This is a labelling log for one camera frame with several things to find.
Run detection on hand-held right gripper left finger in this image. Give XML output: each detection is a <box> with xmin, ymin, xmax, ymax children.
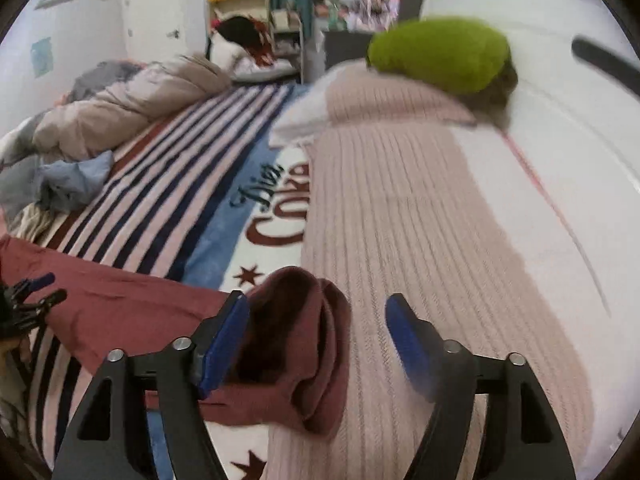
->
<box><xmin>52</xmin><ymin>291</ymin><xmax>250</xmax><ymax>480</ymax></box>

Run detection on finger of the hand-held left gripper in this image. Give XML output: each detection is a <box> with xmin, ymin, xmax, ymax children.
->
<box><xmin>12</xmin><ymin>272</ymin><xmax>56</xmax><ymax>294</ymax></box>
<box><xmin>15</xmin><ymin>288</ymin><xmax>68</xmax><ymax>314</ymax></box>

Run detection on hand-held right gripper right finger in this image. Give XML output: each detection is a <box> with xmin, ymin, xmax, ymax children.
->
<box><xmin>384</xmin><ymin>293</ymin><xmax>577</xmax><ymax>480</ymax></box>

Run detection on dark red pants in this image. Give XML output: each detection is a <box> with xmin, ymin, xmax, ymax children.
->
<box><xmin>0</xmin><ymin>235</ymin><xmax>352</xmax><ymax>436</ymax></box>

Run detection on cream cloth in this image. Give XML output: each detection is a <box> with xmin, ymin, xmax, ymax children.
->
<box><xmin>9</xmin><ymin>202</ymin><xmax>68</xmax><ymax>248</ymax></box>

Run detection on blue-grey cloth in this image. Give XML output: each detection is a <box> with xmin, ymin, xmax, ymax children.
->
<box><xmin>34</xmin><ymin>150</ymin><xmax>116</xmax><ymax>212</ymax></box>

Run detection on pink ribbed knit blanket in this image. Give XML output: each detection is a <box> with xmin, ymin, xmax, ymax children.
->
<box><xmin>265</xmin><ymin>60</ymin><xmax>597</xmax><ymax>480</ymax></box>

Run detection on striped printed blanket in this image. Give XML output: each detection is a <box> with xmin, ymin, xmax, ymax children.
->
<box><xmin>20</xmin><ymin>82</ymin><xmax>321</xmax><ymax>480</ymax></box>

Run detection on beige duvet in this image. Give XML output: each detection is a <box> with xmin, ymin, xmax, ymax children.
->
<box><xmin>0</xmin><ymin>54</ymin><xmax>234</xmax><ymax>163</ymax></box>

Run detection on white bed sheet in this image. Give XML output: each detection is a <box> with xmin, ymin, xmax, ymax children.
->
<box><xmin>419</xmin><ymin>0</ymin><xmax>640</xmax><ymax>441</ymax></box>

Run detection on green pillow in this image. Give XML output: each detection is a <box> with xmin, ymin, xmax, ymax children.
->
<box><xmin>366</xmin><ymin>17</ymin><xmax>512</xmax><ymax>96</ymax></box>

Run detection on dark cabinet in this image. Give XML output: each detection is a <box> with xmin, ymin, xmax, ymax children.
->
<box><xmin>322</xmin><ymin>29</ymin><xmax>377</xmax><ymax>69</ymax></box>

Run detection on black and white bag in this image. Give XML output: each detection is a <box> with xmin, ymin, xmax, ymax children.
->
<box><xmin>209</xmin><ymin>15</ymin><xmax>275</xmax><ymax>80</ymax></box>

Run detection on metal rack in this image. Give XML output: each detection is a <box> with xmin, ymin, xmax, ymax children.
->
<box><xmin>270</xmin><ymin>9</ymin><xmax>307</xmax><ymax>84</ymax></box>

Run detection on black bar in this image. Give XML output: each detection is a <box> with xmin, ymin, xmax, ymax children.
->
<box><xmin>571</xmin><ymin>36</ymin><xmax>640</xmax><ymax>97</ymax></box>

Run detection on blue wall sticker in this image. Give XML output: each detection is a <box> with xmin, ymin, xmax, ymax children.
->
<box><xmin>30</xmin><ymin>37</ymin><xmax>54</xmax><ymax>79</ymax></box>

